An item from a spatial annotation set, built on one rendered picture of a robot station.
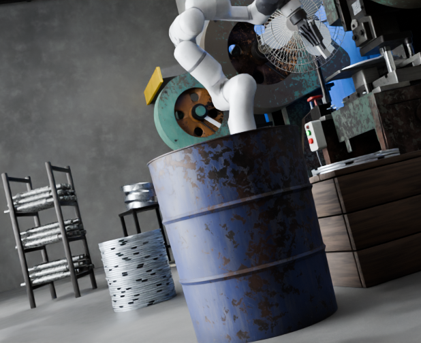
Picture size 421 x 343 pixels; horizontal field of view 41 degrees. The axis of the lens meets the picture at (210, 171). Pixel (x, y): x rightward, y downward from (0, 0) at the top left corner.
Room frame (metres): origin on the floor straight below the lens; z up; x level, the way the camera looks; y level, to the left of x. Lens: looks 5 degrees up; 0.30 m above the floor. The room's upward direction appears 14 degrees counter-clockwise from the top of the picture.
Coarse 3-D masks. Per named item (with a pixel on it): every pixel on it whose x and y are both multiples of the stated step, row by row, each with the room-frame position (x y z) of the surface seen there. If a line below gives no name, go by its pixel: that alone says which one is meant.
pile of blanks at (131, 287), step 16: (128, 240) 2.47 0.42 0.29; (144, 240) 2.49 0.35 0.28; (160, 240) 2.56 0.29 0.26; (112, 256) 2.49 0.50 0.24; (128, 256) 2.47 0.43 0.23; (144, 256) 2.48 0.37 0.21; (160, 256) 2.54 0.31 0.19; (112, 272) 2.50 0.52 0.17; (128, 272) 2.47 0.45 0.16; (144, 272) 2.47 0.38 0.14; (160, 272) 2.52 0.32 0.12; (112, 288) 2.52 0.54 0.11; (128, 288) 2.55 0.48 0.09; (144, 288) 2.55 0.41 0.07; (160, 288) 2.50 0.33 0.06; (112, 304) 2.56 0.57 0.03; (128, 304) 2.47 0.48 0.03; (144, 304) 2.47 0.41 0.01
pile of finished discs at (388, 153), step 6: (384, 150) 1.76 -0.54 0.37; (390, 150) 1.78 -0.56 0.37; (396, 150) 1.82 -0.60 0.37; (366, 156) 1.75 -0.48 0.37; (372, 156) 1.75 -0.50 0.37; (378, 156) 1.75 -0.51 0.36; (384, 156) 1.78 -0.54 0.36; (390, 156) 1.77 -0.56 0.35; (342, 162) 1.77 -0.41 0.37; (348, 162) 1.78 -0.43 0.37; (354, 162) 1.75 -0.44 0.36; (360, 162) 1.75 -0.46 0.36; (366, 162) 1.75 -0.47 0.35; (318, 168) 1.84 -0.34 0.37; (324, 168) 1.81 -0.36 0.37; (330, 168) 1.79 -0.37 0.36; (336, 168) 1.78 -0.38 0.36; (318, 174) 1.97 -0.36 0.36
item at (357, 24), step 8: (352, 0) 2.52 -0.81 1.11; (352, 8) 2.54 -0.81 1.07; (360, 8) 2.48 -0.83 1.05; (352, 16) 2.56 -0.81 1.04; (360, 16) 2.50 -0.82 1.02; (368, 16) 2.45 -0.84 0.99; (376, 16) 2.44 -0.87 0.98; (384, 16) 2.45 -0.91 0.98; (392, 16) 2.46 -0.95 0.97; (352, 24) 2.54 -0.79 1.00; (360, 24) 2.46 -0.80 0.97; (368, 24) 2.45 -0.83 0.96; (376, 24) 2.44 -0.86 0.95; (384, 24) 2.45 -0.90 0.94; (392, 24) 2.46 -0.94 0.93; (352, 32) 2.54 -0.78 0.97; (360, 32) 2.45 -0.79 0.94; (368, 32) 2.45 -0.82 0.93; (376, 32) 2.43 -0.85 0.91; (384, 32) 2.44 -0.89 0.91; (392, 32) 2.45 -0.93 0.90; (360, 40) 2.49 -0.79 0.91; (368, 40) 2.47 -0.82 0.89; (360, 48) 2.56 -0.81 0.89
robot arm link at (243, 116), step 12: (228, 84) 2.25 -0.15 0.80; (240, 84) 2.20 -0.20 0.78; (252, 84) 2.22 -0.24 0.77; (228, 96) 2.26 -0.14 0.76; (240, 96) 2.22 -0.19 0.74; (252, 96) 2.25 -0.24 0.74; (240, 108) 2.25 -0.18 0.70; (252, 108) 2.28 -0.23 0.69; (228, 120) 2.30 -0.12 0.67; (240, 120) 2.27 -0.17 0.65; (252, 120) 2.29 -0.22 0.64
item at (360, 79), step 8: (376, 64) 2.43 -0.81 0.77; (384, 64) 2.44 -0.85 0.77; (336, 72) 2.40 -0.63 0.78; (344, 72) 2.40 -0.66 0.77; (352, 72) 2.44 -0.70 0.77; (360, 72) 2.44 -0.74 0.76; (368, 72) 2.44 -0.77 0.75; (376, 72) 2.45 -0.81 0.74; (328, 80) 2.49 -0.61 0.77; (360, 80) 2.46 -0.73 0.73; (368, 80) 2.43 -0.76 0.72; (360, 88) 2.47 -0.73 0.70; (368, 88) 2.43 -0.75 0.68; (360, 96) 2.49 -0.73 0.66
